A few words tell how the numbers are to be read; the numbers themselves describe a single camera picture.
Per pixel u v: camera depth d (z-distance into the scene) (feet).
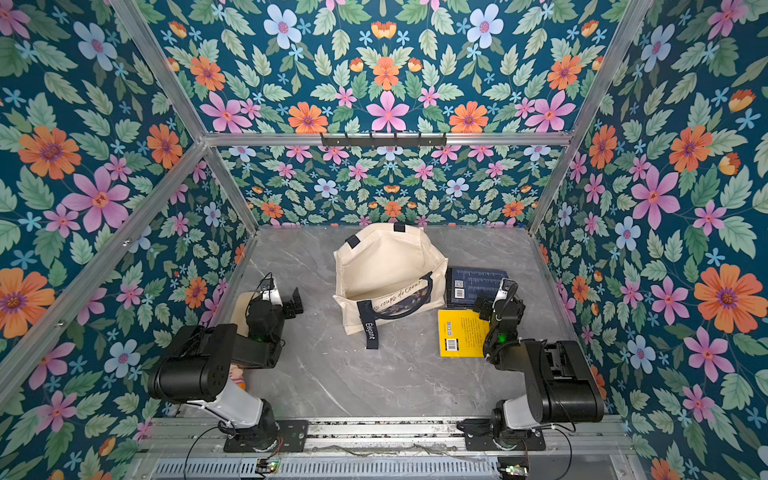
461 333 2.83
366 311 2.40
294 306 2.83
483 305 2.73
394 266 3.22
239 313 3.12
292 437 2.41
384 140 3.03
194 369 1.51
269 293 2.60
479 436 2.40
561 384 1.45
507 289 2.57
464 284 3.14
